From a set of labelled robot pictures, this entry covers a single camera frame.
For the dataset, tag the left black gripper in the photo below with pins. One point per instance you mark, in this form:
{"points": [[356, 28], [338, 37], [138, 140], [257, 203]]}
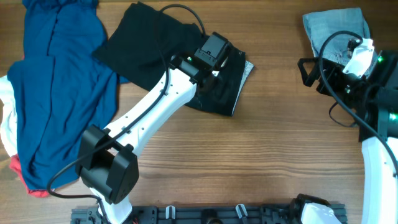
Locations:
{"points": [[212, 79]]}

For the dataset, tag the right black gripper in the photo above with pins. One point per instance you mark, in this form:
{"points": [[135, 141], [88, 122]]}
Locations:
{"points": [[325, 78]]}

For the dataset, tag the black shorts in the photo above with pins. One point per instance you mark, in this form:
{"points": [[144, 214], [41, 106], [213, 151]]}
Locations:
{"points": [[145, 40]]}

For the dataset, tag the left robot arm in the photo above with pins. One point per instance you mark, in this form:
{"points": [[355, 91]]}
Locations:
{"points": [[108, 157]]}

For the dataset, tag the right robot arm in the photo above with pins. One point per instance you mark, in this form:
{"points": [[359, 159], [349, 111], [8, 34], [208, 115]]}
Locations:
{"points": [[374, 100]]}

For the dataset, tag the folded light blue jeans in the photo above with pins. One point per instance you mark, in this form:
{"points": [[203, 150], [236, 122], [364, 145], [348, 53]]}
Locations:
{"points": [[319, 26]]}

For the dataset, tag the blue garment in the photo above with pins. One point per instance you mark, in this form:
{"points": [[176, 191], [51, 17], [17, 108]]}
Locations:
{"points": [[60, 89]]}

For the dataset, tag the white garment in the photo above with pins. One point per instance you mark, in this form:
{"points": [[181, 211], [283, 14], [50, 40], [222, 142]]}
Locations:
{"points": [[9, 117]]}

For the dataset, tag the red garment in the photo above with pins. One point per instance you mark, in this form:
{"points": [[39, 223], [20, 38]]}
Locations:
{"points": [[15, 166]]}

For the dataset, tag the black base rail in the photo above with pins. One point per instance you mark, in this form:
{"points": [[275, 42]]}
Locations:
{"points": [[265, 214]]}

